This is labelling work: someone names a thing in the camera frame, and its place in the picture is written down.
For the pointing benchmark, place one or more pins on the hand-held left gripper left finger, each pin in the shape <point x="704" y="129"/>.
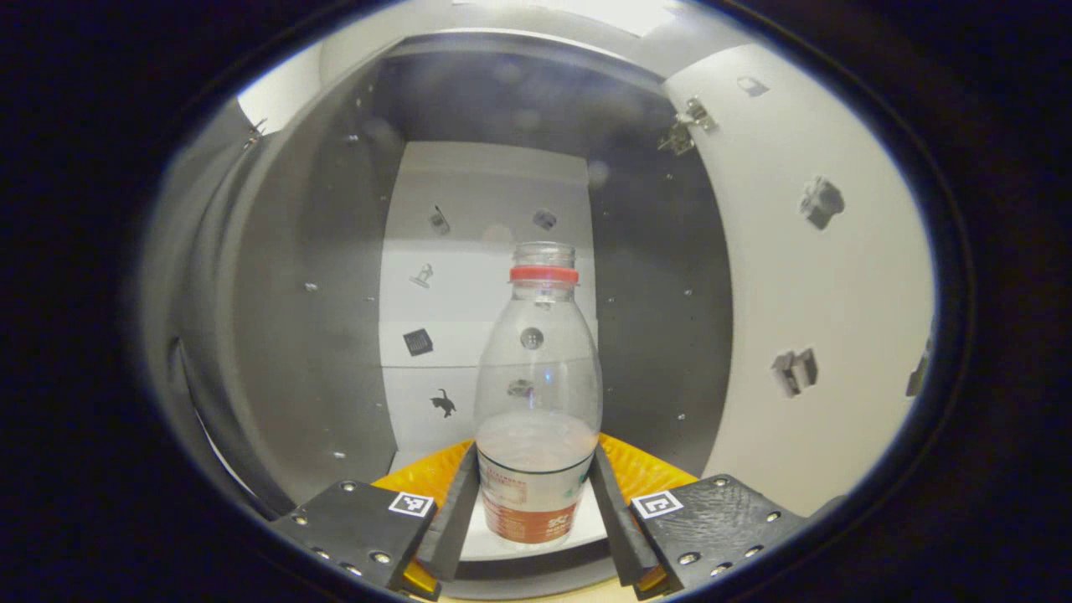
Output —
<point x="456" y="528"/>

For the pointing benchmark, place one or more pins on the grey cabinet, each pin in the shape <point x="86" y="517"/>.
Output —
<point x="335" y="293"/>

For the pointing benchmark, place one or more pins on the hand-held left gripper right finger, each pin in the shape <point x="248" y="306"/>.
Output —
<point x="620" y="528"/>

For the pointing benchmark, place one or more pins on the metal door hinge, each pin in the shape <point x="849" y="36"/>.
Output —
<point x="691" y="121"/>

